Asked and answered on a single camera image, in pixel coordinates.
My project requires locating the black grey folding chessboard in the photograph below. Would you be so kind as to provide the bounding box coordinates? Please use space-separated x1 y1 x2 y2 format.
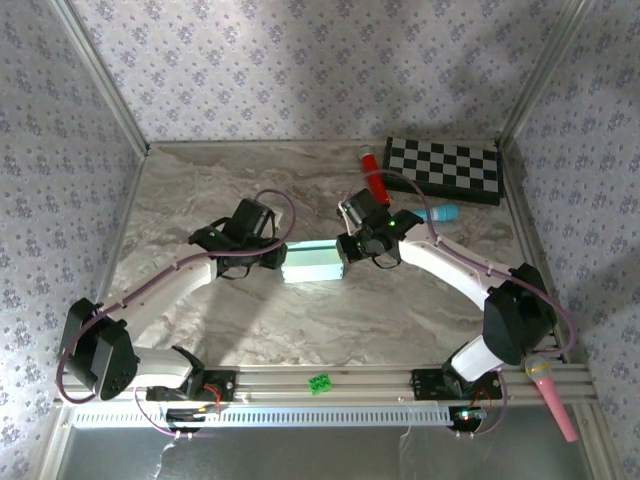
382 137 505 207

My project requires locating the black board with LED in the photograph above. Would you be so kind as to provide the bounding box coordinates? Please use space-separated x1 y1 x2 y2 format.
449 405 489 434

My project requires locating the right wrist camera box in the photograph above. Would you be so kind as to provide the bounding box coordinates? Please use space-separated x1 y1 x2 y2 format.
338 189 389 234

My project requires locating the grey metal sheet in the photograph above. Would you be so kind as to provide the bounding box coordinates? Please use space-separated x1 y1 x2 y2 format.
42 424 609 480

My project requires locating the teal marker pen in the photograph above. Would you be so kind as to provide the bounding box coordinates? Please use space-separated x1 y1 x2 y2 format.
414 203 460 225

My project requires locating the short aluminium table edge rail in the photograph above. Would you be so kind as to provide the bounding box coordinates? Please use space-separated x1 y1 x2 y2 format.
147 139 501 149

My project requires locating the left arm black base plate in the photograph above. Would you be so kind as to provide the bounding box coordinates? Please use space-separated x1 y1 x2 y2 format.
145 368 237 403

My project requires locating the aluminium corner post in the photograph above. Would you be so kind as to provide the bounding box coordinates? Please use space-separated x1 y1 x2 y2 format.
497 0 599 146
49 0 151 154

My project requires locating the black board with yellow plug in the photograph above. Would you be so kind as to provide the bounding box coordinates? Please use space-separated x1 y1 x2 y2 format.
165 407 221 434

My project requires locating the slotted grey cable duct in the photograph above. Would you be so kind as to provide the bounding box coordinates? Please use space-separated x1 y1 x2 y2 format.
72 403 457 429

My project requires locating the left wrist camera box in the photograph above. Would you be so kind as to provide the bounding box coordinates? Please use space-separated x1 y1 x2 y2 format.
232 198 289 236

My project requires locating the pink toy microphone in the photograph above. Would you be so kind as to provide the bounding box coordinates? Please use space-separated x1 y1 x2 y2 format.
523 355 580 444

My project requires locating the long aluminium frame rail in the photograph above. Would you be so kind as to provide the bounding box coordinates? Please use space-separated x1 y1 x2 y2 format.
53 364 599 406

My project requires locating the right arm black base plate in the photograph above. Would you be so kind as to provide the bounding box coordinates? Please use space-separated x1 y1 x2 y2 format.
410 368 503 401

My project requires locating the red glitter toy microphone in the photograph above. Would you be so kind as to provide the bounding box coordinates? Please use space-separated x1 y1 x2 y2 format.
358 144 392 206

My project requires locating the light blue paper box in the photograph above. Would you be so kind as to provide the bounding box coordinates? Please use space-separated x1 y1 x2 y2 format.
279 238 347 285

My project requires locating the aluminium side rail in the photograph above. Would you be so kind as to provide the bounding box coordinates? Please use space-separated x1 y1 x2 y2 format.
499 142 571 364
77 144 151 366

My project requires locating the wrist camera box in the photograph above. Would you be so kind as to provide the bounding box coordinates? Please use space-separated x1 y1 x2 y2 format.
338 189 389 234
232 198 289 236

